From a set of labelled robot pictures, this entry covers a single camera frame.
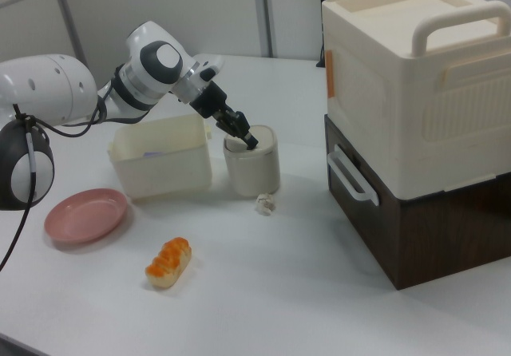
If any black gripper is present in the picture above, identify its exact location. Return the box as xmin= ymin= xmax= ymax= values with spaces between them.
xmin=188 ymin=81 xmax=261 ymax=152

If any small cream trash can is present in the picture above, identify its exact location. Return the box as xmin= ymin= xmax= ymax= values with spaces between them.
xmin=222 ymin=124 xmax=281 ymax=197

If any cream open plastic bin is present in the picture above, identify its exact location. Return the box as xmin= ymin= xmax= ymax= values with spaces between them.
xmin=108 ymin=113 xmax=214 ymax=203

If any crumpled paper ball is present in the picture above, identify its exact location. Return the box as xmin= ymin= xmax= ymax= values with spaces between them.
xmin=254 ymin=192 xmax=278 ymax=217

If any orange tape strip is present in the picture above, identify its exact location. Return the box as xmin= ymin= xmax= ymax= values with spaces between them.
xmin=325 ymin=49 xmax=337 ymax=100

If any black background pole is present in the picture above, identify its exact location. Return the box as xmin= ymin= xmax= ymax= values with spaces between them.
xmin=316 ymin=0 xmax=330 ymax=69

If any toy bread with orange glaze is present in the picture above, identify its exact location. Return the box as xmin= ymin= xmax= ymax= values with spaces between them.
xmin=145 ymin=236 xmax=193 ymax=291

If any pink plate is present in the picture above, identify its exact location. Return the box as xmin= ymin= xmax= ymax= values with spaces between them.
xmin=43 ymin=188 xmax=129 ymax=247

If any dark brown wooden drawer box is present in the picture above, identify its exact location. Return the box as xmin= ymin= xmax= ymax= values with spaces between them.
xmin=323 ymin=114 xmax=511 ymax=291

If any white drawer handle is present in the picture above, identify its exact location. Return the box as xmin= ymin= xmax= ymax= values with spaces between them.
xmin=327 ymin=144 xmax=381 ymax=207

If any cream plastic cabinet with handles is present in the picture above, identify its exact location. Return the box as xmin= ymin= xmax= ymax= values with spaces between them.
xmin=321 ymin=0 xmax=511 ymax=198

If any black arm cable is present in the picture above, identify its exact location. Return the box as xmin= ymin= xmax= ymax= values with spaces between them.
xmin=0 ymin=66 xmax=121 ymax=273

